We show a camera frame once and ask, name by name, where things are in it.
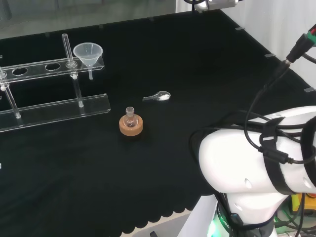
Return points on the translucent plastic funnel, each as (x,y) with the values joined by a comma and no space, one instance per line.
(87,58)

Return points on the glass weighing funnel with powder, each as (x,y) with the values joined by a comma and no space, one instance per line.
(163,96)

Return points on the clear acrylic funnel stand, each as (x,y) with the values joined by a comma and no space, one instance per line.
(49,111)

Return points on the small round-bottom glass flask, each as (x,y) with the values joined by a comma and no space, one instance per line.
(130,122)

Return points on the black bench cloth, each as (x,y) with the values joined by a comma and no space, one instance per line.
(74,172)

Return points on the yellow stop button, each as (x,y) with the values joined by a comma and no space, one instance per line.
(309,205)

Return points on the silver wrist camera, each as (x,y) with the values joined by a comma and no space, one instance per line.
(222,3)

